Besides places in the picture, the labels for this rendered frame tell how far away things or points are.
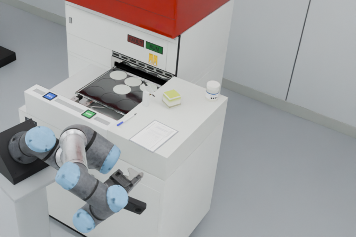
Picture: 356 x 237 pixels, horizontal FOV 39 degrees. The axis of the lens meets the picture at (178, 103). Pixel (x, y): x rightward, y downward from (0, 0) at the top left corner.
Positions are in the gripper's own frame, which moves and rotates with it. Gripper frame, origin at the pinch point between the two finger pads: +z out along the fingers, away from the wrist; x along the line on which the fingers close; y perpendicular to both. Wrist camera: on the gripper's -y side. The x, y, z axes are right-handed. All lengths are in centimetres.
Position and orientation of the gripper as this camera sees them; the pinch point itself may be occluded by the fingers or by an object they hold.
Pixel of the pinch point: (141, 177)
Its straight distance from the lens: 188.2
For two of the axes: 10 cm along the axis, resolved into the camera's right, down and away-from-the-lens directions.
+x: -5.1, 6.8, 5.3
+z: 4.3, -3.3, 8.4
